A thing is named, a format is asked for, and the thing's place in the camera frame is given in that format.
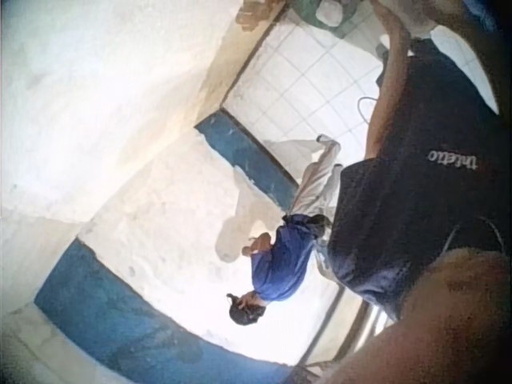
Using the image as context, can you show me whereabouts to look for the brown wooden object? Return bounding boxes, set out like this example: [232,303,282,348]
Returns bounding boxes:
[234,0,281,32]

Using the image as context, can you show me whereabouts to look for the green container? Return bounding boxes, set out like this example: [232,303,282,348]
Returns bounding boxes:
[288,0,341,30]

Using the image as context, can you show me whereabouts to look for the white bucket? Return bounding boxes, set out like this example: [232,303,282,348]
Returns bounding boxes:
[314,0,344,26]

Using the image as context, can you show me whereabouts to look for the person's legs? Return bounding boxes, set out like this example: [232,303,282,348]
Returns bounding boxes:
[395,0,446,40]

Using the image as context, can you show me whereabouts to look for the white cable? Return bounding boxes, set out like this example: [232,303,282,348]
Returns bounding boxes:
[356,95,379,126]

